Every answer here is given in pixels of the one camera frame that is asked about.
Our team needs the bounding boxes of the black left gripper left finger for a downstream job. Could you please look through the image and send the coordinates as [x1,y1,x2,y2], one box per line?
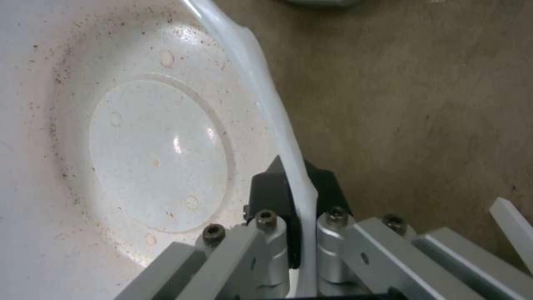
[111,155,304,300]

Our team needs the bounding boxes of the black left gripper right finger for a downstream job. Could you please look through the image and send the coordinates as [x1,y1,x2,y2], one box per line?
[302,158,533,300]

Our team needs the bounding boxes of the white plastic takeout container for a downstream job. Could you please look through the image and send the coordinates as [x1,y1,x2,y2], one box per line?
[0,0,319,300]

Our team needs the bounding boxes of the grey round object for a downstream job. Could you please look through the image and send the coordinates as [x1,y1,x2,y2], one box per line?
[284,0,362,6]

